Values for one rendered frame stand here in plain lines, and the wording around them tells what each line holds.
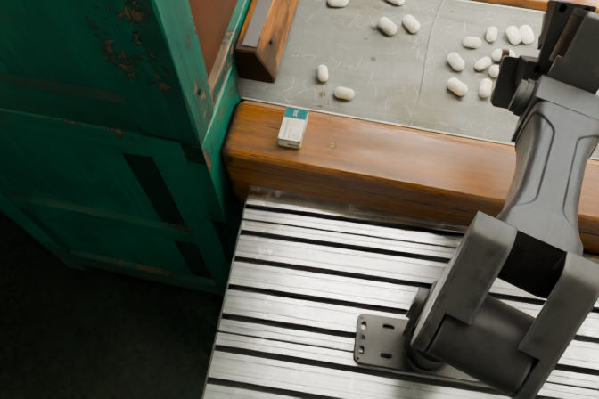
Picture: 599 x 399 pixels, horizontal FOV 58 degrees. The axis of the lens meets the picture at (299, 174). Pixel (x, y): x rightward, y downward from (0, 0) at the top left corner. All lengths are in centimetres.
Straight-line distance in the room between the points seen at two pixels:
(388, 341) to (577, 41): 46
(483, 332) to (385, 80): 59
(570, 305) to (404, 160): 46
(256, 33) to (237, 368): 48
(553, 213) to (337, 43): 62
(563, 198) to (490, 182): 39
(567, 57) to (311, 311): 48
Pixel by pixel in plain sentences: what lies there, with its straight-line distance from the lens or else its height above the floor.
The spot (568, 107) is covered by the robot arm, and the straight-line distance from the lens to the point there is 56.
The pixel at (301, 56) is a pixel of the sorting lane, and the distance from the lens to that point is 96.
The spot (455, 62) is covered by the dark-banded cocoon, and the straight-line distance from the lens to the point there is 96.
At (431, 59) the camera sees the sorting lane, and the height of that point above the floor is 74.
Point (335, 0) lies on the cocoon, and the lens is 103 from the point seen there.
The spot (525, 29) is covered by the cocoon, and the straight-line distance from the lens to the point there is 104.
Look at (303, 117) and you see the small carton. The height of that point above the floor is 79.
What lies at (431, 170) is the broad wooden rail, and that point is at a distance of 82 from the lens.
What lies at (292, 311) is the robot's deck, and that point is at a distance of 83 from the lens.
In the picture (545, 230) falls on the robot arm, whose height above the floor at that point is 111.
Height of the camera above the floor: 147
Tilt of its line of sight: 61 degrees down
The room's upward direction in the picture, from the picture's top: 2 degrees counter-clockwise
